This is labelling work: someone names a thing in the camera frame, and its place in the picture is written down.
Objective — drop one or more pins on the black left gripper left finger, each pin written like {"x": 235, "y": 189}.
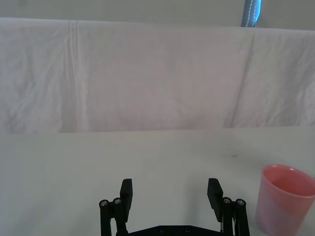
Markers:
{"x": 126, "y": 196}

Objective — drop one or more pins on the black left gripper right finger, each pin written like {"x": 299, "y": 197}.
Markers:
{"x": 214, "y": 196}

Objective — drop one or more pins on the white table cloth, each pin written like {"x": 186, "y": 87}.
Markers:
{"x": 73, "y": 172}

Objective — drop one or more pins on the pink plastic cup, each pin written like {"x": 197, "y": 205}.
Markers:
{"x": 280, "y": 209}

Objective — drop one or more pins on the white draped backdrop cloth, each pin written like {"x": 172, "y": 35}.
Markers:
{"x": 147, "y": 73}

